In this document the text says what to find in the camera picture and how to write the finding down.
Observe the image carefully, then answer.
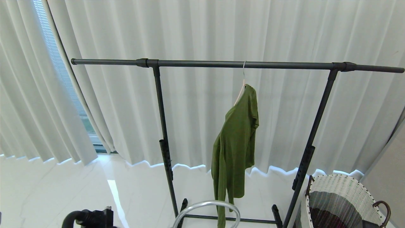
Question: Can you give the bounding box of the window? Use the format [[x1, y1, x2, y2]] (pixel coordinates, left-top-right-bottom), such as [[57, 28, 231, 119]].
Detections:
[[33, 0, 118, 154]]

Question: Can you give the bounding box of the green long-sleeved shirt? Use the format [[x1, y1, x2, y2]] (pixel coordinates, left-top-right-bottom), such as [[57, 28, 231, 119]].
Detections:
[[211, 84, 259, 228]]

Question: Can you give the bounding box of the white laundry basket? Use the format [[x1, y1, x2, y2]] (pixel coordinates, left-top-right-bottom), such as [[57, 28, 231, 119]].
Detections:
[[300, 174, 391, 228]]

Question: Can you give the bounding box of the black clothes rack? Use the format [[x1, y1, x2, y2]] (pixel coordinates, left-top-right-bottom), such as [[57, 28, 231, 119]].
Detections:
[[71, 58, 405, 228]]

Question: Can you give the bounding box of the white curtain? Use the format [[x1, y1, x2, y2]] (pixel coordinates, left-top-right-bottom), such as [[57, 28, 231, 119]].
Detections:
[[0, 0, 98, 166], [47, 0, 405, 178]]

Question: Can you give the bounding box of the pink clothes hanger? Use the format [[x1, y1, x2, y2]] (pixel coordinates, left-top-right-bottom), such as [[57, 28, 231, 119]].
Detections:
[[234, 61, 247, 107], [171, 200, 241, 228]]

